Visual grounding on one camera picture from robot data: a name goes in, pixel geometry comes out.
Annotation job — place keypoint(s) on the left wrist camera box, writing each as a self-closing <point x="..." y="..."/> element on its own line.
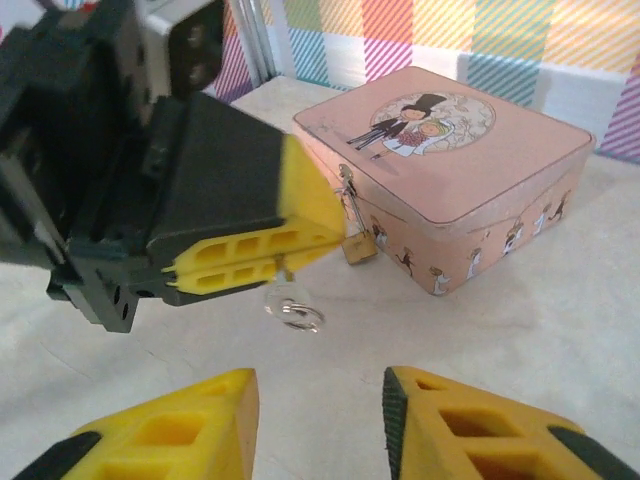
<point x="195" y="50"/>

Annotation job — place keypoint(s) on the pink tin box with couple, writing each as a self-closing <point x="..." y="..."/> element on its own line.
<point x="475" y="175"/>

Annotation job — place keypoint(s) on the aluminium frame post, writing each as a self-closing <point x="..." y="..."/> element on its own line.
<point x="255" y="40"/>

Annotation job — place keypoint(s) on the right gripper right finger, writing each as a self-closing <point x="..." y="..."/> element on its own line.
<point x="450" y="440"/>

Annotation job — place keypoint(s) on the small silver key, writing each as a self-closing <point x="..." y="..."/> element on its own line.
<point x="282" y="290"/>

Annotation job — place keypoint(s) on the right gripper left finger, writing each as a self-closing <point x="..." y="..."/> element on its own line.
<point x="175" y="435"/>

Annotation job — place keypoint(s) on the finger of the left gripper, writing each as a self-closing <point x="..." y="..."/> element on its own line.
<point x="225" y="280"/>
<point x="225" y="190"/>

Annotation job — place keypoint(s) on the small brass padlock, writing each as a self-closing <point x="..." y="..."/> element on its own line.
<point x="359" y="248"/>

